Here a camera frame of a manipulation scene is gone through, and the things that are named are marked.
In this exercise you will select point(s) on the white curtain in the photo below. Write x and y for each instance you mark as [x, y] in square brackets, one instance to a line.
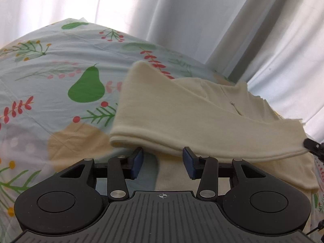
[177, 10]

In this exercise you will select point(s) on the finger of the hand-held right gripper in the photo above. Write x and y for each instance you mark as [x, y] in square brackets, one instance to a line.
[313, 145]

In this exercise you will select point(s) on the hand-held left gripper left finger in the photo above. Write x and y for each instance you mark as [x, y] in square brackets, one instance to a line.
[136, 163]

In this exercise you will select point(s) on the fruit and leaf printed sheet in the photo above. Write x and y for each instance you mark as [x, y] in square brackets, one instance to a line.
[50, 81]

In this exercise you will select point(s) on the cream knit garment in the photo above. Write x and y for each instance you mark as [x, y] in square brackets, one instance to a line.
[202, 121]

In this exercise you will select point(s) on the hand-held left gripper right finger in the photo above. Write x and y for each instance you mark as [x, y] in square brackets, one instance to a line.
[189, 163]

